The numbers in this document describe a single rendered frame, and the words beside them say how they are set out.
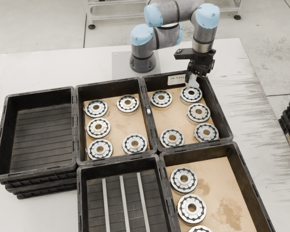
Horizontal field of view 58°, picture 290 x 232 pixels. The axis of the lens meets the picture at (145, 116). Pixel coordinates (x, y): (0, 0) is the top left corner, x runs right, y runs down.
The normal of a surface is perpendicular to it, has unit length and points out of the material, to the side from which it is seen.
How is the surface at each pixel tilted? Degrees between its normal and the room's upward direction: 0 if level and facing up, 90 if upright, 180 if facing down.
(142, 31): 9
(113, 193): 0
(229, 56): 0
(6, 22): 0
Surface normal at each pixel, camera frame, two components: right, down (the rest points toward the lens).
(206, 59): -0.57, 0.67
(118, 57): -0.01, -0.54
